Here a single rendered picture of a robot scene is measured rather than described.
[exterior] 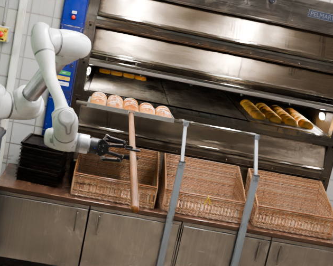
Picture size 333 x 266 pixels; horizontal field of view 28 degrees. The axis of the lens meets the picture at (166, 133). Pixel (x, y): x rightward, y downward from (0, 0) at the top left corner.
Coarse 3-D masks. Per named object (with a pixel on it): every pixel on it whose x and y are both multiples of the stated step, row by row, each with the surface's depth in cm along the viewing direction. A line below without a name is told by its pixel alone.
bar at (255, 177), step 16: (208, 128) 433; (224, 128) 433; (256, 144) 433; (256, 160) 426; (176, 176) 415; (256, 176) 418; (176, 192) 417; (240, 224) 427; (240, 240) 427; (160, 256) 426
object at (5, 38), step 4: (0, 28) 440; (4, 28) 440; (8, 28) 440; (4, 32) 440; (8, 32) 441; (4, 36) 441; (8, 36) 444; (0, 40) 441; (4, 40) 442; (8, 40) 446
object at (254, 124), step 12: (108, 96) 461; (120, 96) 465; (168, 108) 466; (180, 108) 467; (216, 120) 470; (228, 120) 470; (240, 120) 471; (288, 132) 475; (300, 132) 476; (312, 132) 481
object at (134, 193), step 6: (132, 114) 397; (132, 120) 379; (132, 126) 363; (132, 132) 348; (132, 138) 335; (132, 144) 323; (132, 156) 301; (132, 162) 292; (132, 168) 282; (132, 174) 274; (132, 180) 265; (132, 186) 258; (132, 192) 251; (132, 198) 244; (132, 204) 237; (138, 204) 239; (132, 210) 235; (138, 210) 236
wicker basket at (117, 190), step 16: (96, 160) 464; (128, 160) 467; (144, 160) 467; (80, 176) 422; (96, 176) 423; (112, 176) 465; (128, 176) 466; (144, 176) 467; (80, 192) 424; (96, 192) 425; (112, 192) 444; (128, 192) 426; (144, 192) 427
